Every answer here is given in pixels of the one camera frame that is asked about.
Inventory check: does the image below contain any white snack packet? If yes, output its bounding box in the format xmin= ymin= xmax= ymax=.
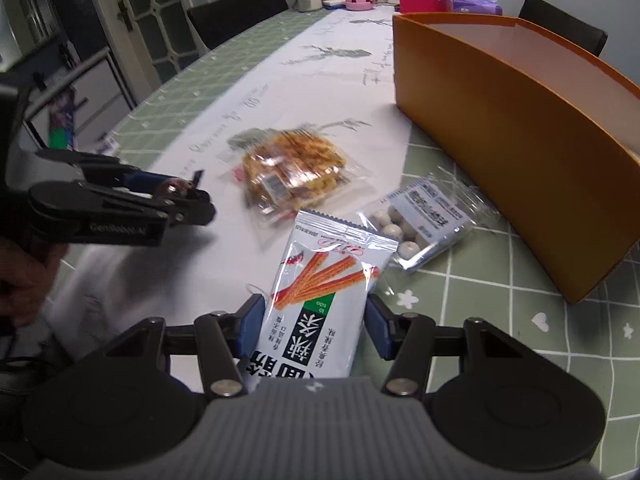
xmin=244 ymin=210 xmax=399 ymax=393

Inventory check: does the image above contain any purple plastic bag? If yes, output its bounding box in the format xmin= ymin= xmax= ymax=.
xmin=447 ymin=0 xmax=503 ymax=17

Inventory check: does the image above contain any white cabinet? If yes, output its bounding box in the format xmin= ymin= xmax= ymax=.
xmin=25 ymin=45 xmax=136 ymax=146

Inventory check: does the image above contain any person's left hand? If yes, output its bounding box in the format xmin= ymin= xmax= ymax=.
xmin=0 ymin=240 xmax=68 ymax=328

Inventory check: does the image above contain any black chair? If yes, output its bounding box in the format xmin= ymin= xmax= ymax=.
xmin=186 ymin=0 xmax=290 ymax=51
xmin=517 ymin=0 xmax=609 ymax=57

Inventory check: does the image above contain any orange cardboard box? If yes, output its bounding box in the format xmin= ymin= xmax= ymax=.
xmin=392 ymin=12 xmax=640 ymax=304

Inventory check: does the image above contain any clear bag of fried snacks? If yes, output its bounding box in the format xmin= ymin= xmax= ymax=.
xmin=227 ymin=127 xmax=373 ymax=228

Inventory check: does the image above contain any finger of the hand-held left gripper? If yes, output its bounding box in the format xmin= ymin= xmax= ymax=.
xmin=35 ymin=148 xmax=195 ymax=197
xmin=75 ymin=182 xmax=217 ymax=227

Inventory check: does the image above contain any green checkered tablecloth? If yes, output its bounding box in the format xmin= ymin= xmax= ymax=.
xmin=100 ymin=2 xmax=640 ymax=461

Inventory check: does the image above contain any white printed table runner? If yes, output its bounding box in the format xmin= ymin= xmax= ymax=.
xmin=42 ymin=4 xmax=416 ymax=356

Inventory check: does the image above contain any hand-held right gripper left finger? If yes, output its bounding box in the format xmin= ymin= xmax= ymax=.
xmin=97 ymin=294 xmax=265 ymax=401

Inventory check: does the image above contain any clear bag of white balls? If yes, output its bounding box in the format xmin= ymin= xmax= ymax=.
xmin=357 ymin=166 xmax=501 ymax=273

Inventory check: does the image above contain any glass panel door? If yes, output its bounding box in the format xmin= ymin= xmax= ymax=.
xmin=80 ymin=0 xmax=201 ymax=106

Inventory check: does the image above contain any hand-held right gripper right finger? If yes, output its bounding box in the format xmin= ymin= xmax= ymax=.
xmin=365 ymin=294 xmax=531 ymax=401

